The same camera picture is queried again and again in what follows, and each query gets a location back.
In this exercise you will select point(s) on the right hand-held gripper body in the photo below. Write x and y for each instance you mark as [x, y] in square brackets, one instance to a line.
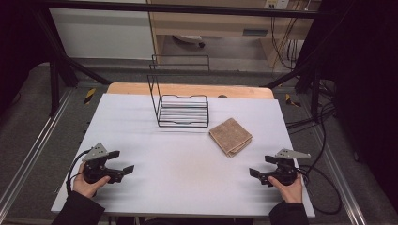
[285, 173]

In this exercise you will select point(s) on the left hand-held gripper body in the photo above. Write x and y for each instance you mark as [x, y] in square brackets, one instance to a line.
[95, 170]

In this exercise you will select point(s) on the brown towel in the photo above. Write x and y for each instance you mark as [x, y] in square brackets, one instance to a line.
[230, 136]

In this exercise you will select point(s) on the person's left hand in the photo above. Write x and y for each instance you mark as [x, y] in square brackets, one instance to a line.
[86, 188]

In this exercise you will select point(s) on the person's right hand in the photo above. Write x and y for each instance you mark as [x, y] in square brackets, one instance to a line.
[291, 193]

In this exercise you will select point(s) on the white table cover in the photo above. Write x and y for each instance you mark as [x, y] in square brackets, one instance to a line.
[175, 168]

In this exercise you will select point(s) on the yellow black floor tape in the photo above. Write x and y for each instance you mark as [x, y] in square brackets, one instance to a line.
[89, 96]
[292, 100]

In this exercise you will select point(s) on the black metal stand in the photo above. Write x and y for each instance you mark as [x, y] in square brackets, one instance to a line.
[315, 93]
[54, 84]

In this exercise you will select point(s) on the white cabinet panel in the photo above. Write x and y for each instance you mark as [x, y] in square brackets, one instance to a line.
[103, 34]

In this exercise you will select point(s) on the black curtain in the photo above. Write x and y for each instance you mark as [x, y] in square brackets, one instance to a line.
[366, 78]
[18, 47]

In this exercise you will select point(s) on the light wooden desk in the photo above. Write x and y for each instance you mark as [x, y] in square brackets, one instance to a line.
[219, 25]

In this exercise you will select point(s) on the white power strip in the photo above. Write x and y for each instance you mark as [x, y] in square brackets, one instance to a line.
[277, 3]

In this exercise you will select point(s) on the aluminium floor rail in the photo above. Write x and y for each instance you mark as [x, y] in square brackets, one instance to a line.
[339, 178]
[34, 148]

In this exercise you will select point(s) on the black metal frame bar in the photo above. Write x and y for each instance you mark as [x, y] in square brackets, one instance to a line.
[187, 9]

